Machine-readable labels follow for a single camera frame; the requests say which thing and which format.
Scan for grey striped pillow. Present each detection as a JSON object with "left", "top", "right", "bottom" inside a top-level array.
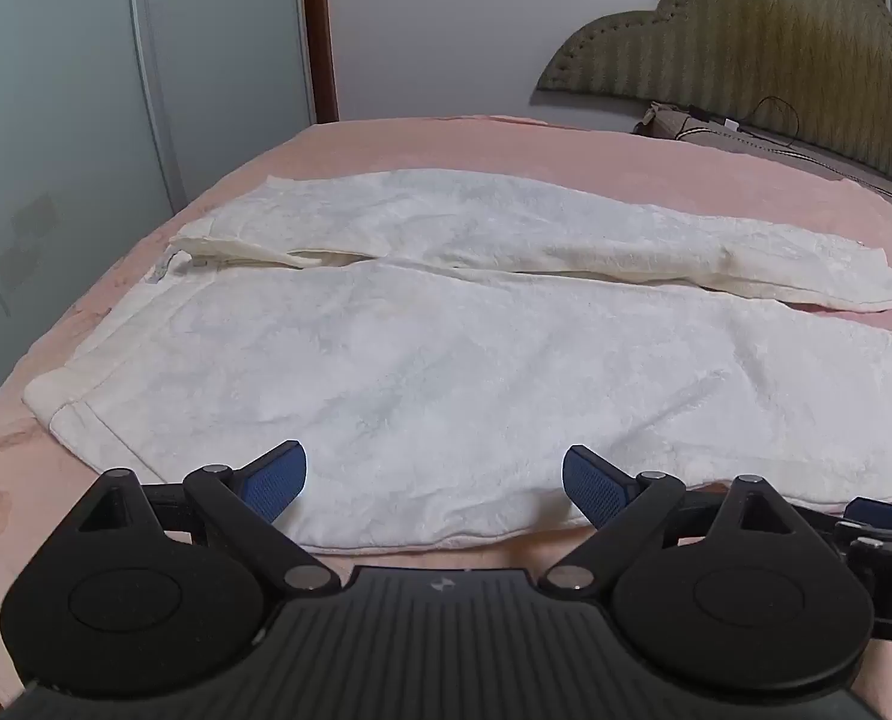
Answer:
[{"left": 632, "top": 103, "right": 892, "bottom": 212}]

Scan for white pants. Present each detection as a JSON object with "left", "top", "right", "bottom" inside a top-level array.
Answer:
[{"left": 24, "top": 169, "right": 892, "bottom": 550}]

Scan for black cable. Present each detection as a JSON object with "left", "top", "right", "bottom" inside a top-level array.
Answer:
[{"left": 677, "top": 96, "right": 801, "bottom": 149}]

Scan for olive upholstered headboard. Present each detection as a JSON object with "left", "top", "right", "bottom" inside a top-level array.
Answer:
[{"left": 532, "top": 0, "right": 892, "bottom": 190}]

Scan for frosted glass door wardrobe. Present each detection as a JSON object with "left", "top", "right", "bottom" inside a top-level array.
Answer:
[{"left": 0, "top": 0, "right": 340, "bottom": 432}]

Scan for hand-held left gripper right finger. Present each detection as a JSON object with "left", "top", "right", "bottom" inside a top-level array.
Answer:
[{"left": 540, "top": 446, "right": 792, "bottom": 601}]

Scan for pink bed blanket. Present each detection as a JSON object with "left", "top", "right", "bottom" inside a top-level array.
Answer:
[{"left": 0, "top": 114, "right": 892, "bottom": 700}]

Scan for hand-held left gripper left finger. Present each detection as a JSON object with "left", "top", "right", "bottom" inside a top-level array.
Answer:
[{"left": 78, "top": 441, "right": 342, "bottom": 601}]

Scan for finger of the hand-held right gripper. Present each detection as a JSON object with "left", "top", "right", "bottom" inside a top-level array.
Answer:
[{"left": 828, "top": 496, "right": 892, "bottom": 547}]

